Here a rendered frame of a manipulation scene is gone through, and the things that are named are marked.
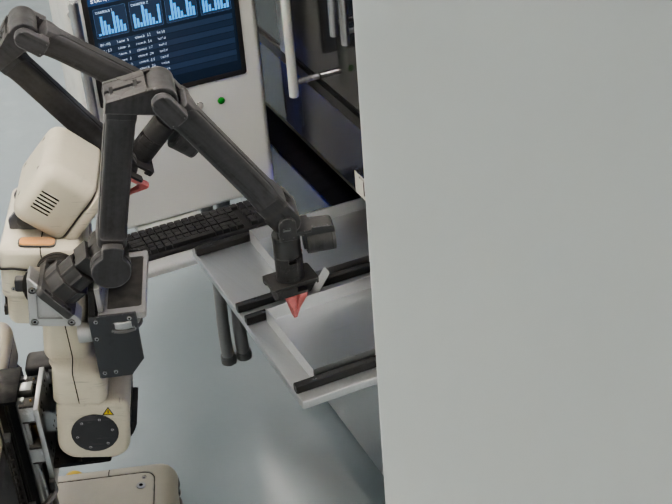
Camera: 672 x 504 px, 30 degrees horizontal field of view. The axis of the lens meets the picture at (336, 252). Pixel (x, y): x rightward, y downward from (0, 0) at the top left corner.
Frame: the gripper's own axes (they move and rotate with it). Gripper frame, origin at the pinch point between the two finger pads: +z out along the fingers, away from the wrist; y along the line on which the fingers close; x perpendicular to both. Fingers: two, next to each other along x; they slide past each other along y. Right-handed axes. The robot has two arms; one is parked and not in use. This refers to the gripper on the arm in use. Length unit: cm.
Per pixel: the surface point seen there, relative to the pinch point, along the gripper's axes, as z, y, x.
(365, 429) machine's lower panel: 84, 35, 50
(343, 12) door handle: -48, 31, 33
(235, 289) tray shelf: 14.4, -1.6, 35.6
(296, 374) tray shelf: 14.3, -1.8, -1.9
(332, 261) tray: 14.4, 23.3, 34.7
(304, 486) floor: 103, 17, 56
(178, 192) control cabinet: 15, 2, 89
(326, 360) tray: 14.1, 5.7, -0.9
